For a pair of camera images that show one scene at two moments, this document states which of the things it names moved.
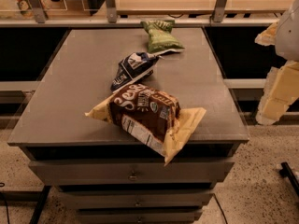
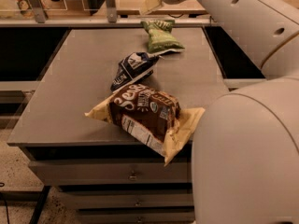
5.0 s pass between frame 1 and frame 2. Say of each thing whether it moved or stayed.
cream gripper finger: moved
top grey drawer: stayed
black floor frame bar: stayed
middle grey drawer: stayed
